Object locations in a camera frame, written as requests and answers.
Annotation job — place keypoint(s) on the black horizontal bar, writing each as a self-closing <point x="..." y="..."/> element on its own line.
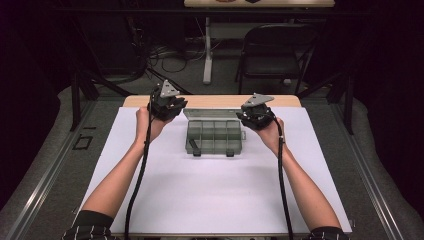
<point x="133" y="12"/>

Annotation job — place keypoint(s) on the dark equipment case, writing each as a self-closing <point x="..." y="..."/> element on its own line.
<point x="110" y="46"/>

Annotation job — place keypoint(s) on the person's left hand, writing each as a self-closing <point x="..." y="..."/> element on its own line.
<point x="143" y="125"/>

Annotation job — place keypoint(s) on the white desk leg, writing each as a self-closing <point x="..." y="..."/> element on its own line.
<point x="208" y="56"/>

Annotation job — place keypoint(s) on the metal floor rail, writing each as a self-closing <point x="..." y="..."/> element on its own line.
<point x="370" y="180"/>
<point x="43" y="180"/>

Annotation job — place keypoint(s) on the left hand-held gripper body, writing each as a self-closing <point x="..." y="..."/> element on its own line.
<point x="163" y="103"/>

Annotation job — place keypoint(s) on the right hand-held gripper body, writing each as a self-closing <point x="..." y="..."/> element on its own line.
<point x="258" y="115"/>

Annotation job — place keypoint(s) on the black metal stand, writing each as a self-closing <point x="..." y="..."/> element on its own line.
<point x="76" y="100"/>
<point x="348" y="103"/>

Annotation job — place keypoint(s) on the person's right hand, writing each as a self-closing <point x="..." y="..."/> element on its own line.
<point x="271" y="135"/>

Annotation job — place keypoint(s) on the black striped shirt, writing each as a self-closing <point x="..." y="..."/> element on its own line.
<point x="91" y="226"/>

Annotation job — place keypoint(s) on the light wooden desk top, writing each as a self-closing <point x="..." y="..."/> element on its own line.
<point x="283" y="3"/>

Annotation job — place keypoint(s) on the black folding chair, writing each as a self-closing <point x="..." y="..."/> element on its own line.
<point x="271" y="63"/>

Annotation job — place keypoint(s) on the grey transparent compartment box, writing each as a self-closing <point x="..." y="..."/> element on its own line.
<point x="215" y="136"/>

